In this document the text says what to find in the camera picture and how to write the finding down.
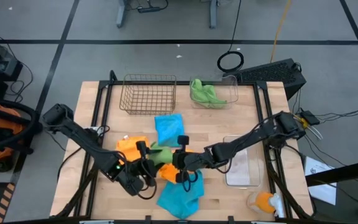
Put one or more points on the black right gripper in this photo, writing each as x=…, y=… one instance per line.
x=186, y=161

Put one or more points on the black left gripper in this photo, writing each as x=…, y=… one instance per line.
x=141, y=171

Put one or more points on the green microfiber towel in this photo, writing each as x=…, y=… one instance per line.
x=205, y=95
x=162, y=155

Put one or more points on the orange microfiber towel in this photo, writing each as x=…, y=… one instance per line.
x=168, y=172
x=129, y=149

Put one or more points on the blue microfiber towel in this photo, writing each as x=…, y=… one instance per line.
x=168, y=129
x=179, y=199

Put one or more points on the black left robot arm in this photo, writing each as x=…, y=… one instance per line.
x=82, y=137

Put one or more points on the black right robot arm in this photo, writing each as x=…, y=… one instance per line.
x=250, y=137

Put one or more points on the long clear plastic bin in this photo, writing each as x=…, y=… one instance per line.
x=247, y=174

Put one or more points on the wide clear plastic bin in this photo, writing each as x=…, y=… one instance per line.
x=232, y=93

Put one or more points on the orange spray bottle white nozzle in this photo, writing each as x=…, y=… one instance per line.
x=261, y=202

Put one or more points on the black computer tower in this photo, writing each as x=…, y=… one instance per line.
x=269, y=74

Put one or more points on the black power adapter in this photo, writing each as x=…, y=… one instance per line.
x=309, y=117

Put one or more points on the white paper sheet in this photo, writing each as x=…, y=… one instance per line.
x=320, y=180

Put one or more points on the orange black hazard floor strip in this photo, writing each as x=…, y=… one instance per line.
x=4, y=202

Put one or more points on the grey desk leg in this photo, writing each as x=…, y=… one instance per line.
x=121, y=14
x=213, y=14

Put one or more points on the black power strip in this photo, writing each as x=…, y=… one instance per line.
x=149, y=9

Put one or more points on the black bar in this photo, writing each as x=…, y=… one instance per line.
x=343, y=171

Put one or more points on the black aluminium table frame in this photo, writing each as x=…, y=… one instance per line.
x=182, y=83

